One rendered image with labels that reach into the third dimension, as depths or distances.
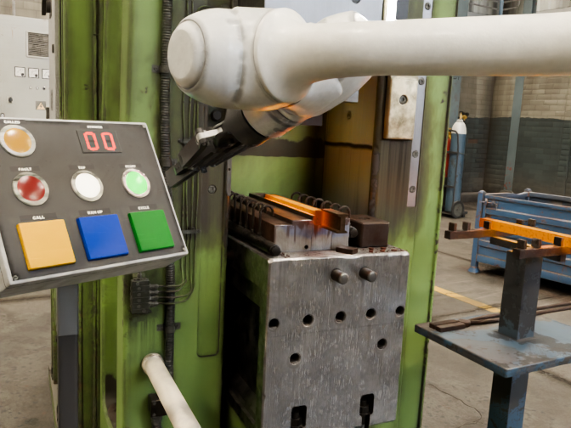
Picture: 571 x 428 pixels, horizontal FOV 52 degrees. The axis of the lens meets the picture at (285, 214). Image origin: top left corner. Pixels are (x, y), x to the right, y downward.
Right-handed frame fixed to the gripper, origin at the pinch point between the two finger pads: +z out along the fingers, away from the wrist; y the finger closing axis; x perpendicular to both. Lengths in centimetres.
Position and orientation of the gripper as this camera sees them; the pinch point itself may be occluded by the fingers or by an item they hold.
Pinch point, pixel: (182, 171)
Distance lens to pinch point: 101.8
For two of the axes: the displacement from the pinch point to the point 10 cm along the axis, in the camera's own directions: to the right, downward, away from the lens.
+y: 6.5, -0.9, 7.6
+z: -6.8, 3.7, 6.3
